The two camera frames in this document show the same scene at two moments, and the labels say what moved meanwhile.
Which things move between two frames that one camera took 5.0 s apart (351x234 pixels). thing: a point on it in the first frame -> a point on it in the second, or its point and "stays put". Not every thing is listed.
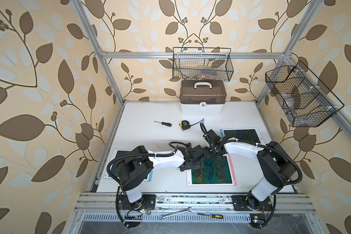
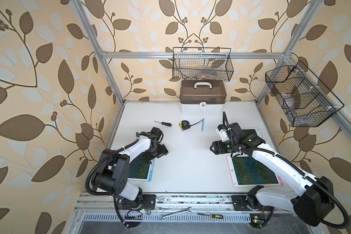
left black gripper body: [196, 165] -> [158, 151]
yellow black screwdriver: [212, 216] stays put
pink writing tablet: [218, 171] -> [246, 170]
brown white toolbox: [202, 96] stays put
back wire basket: [210, 64] stays put
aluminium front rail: [107, 203] stays put
